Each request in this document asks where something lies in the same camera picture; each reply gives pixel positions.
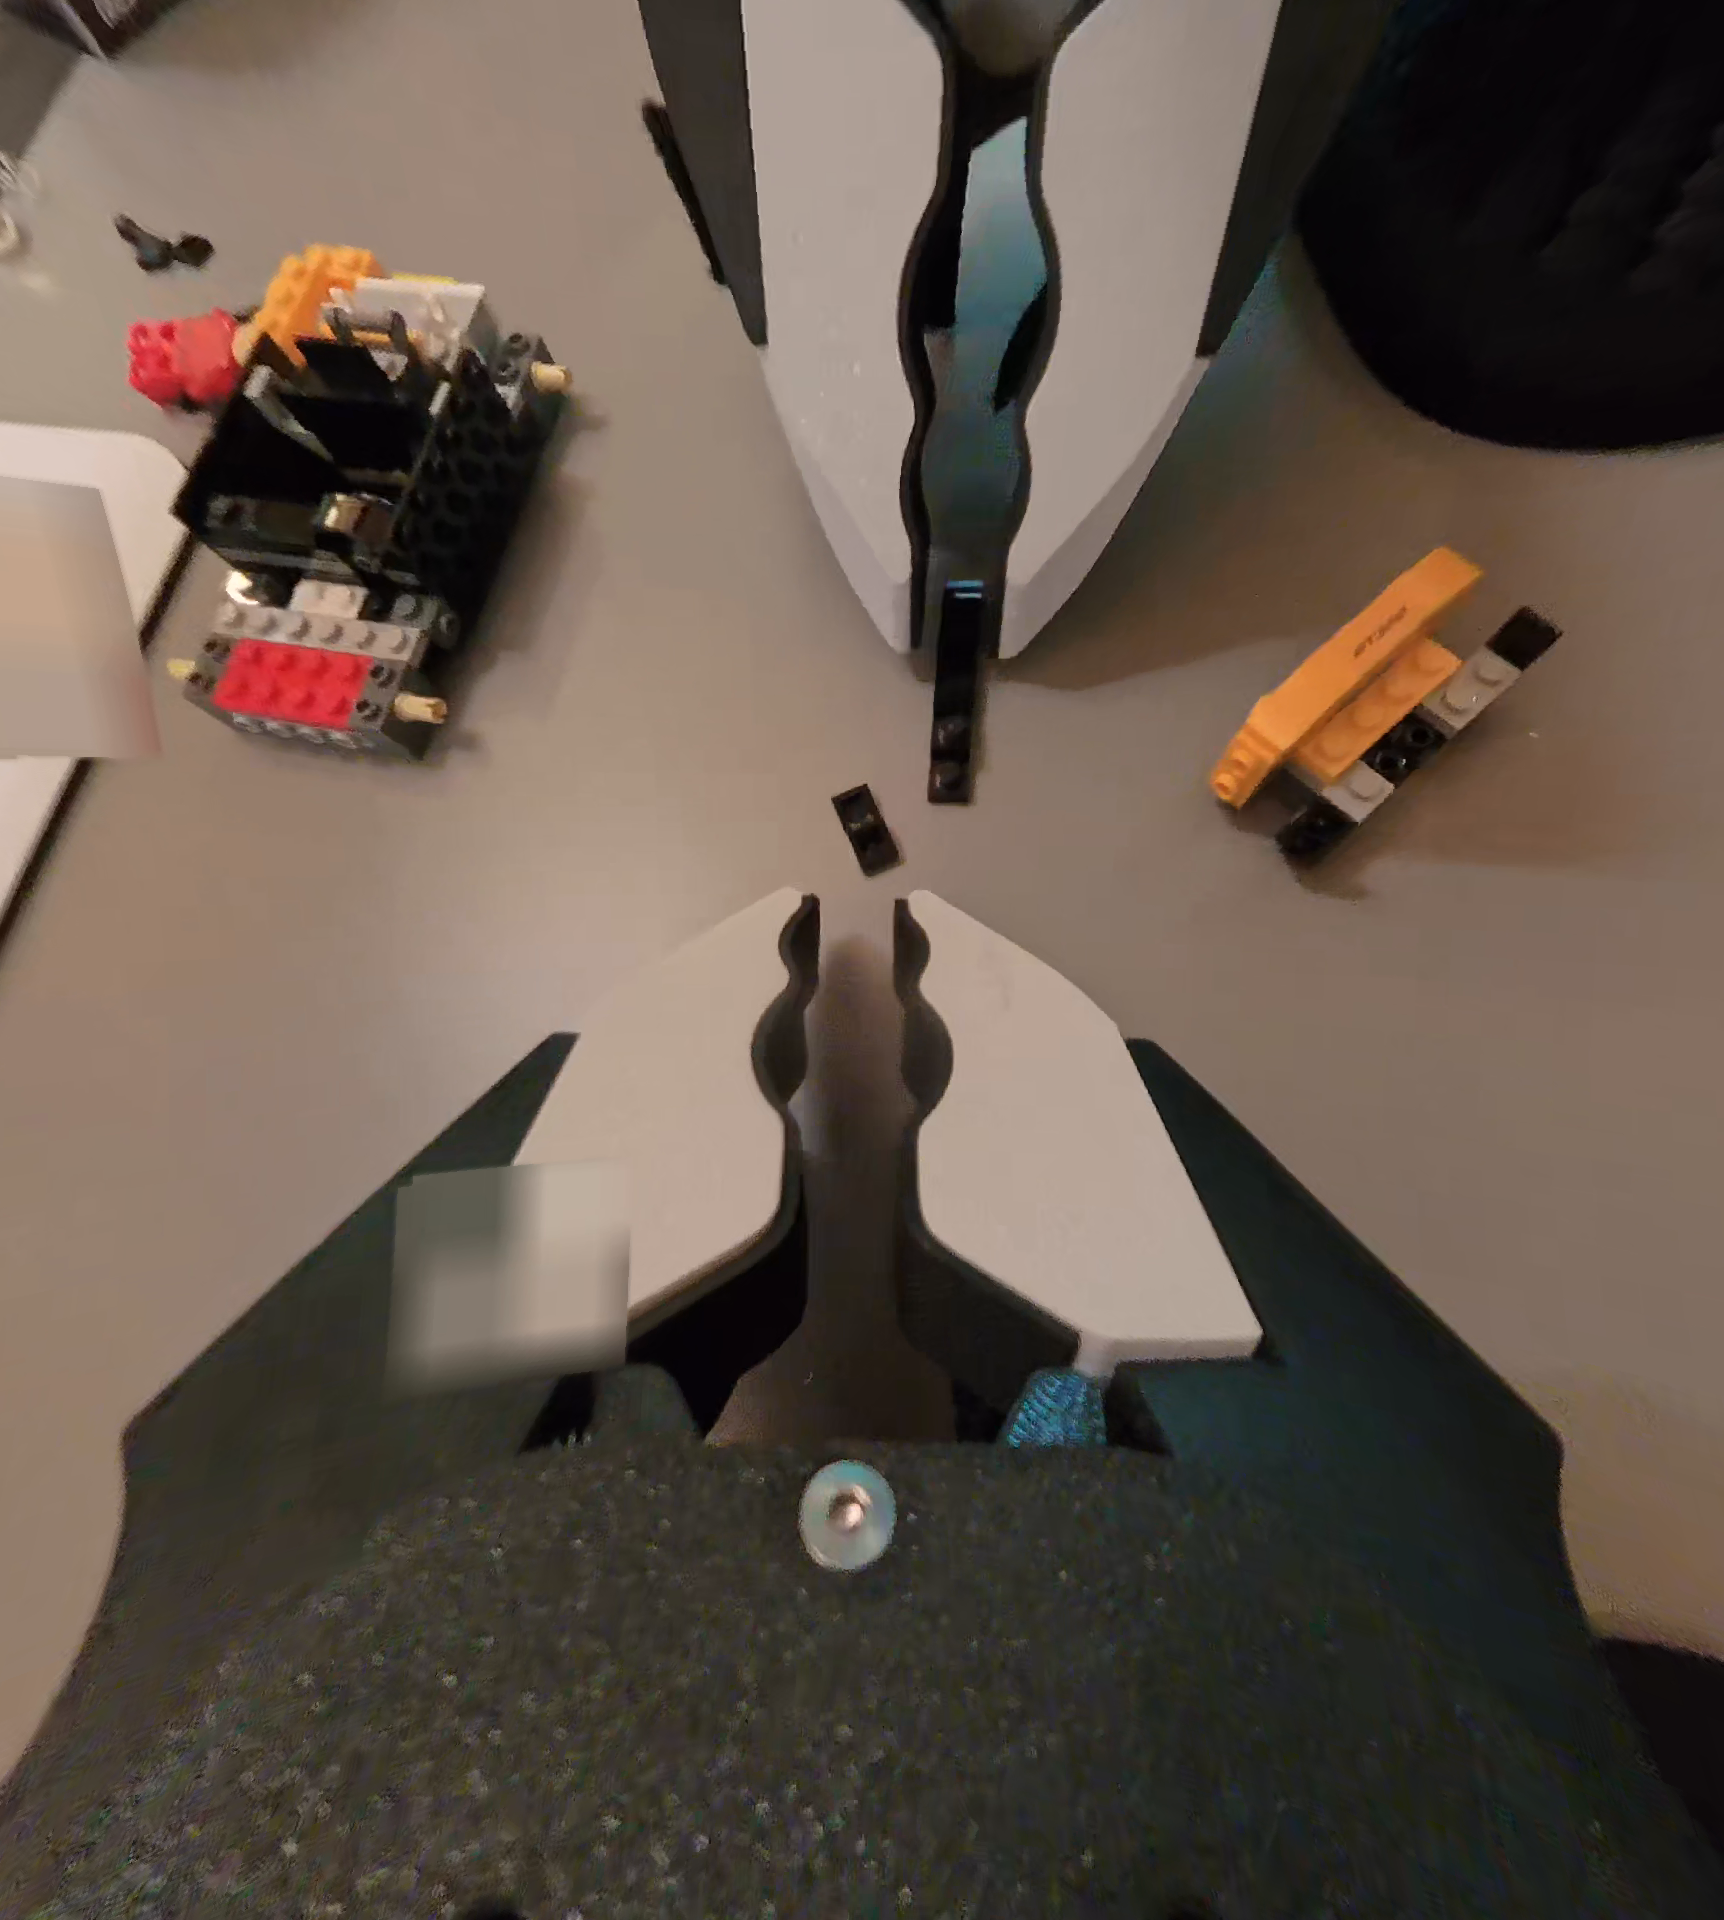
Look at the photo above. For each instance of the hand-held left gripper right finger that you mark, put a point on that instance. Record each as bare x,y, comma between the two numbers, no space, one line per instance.
1039,1170

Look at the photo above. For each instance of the clear small brick piece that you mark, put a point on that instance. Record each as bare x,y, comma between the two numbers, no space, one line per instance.
6,180

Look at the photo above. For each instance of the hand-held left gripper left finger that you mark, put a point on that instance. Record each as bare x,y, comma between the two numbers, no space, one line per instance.
680,1080

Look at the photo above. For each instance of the orange and black brick assembly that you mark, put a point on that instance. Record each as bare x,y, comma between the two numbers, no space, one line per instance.
1343,707

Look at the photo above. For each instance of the red brick piece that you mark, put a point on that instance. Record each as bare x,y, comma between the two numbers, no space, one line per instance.
177,357

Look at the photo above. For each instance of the black brick car chassis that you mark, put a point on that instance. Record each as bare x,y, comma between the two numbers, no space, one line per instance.
362,495

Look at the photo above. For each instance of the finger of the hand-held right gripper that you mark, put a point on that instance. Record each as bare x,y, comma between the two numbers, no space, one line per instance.
832,295
1136,295

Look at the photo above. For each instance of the small black brick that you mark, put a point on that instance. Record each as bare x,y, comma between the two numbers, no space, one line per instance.
869,831

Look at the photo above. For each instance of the small black connector piece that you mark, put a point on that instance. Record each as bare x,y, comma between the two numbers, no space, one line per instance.
158,243

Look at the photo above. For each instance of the grey desk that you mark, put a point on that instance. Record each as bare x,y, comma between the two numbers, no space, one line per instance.
1405,1124

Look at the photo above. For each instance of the long black brick plate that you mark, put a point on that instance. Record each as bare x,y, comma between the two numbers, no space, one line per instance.
956,671

